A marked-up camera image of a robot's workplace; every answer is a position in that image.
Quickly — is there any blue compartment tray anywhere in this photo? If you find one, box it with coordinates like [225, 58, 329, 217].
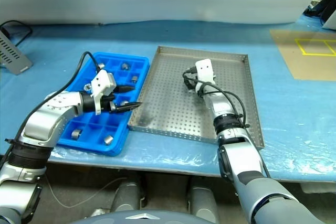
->
[56, 51, 151, 157]

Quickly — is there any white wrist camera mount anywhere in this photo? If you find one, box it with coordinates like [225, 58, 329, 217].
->
[90, 69, 117, 116]
[194, 58, 217, 96]

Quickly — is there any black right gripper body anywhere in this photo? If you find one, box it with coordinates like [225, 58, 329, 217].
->
[184, 76, 197, 91]

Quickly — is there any gray robot torso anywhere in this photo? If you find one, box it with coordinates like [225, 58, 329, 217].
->
[70, 209, 200, 224]

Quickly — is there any white black machine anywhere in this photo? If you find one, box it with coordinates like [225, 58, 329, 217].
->
[301, 0, 336, 29]

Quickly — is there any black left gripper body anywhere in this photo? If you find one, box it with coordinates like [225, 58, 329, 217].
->
[101, 93, 118, 113]

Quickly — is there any perforated steel tray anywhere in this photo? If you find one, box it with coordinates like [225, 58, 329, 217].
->
[128, 45, 265, 151]

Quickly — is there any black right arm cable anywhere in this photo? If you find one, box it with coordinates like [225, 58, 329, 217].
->
[182, 68, 250, 129]

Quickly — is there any gray rounded shape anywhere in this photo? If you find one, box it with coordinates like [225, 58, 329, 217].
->
[188, 184, 218, 222]
[111, 180, 141, 213]

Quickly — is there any blue plastic table cover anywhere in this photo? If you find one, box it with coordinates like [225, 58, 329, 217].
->
[0, 19, 336, 183]

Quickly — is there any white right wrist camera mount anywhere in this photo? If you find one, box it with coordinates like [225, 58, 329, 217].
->
[194, 58, 217, 96]

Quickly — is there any black power cable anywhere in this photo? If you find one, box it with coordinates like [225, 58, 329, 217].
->
[0, 20, 34, 48]

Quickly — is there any brown cardboard mat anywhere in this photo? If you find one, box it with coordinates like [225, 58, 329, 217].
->
[269, 29, 336, 81]

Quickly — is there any gray perforated metal box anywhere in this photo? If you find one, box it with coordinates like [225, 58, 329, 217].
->
[0, 30, 34, 76]

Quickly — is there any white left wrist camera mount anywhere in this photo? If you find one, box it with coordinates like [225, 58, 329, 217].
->
[90, 69, 117, 116]

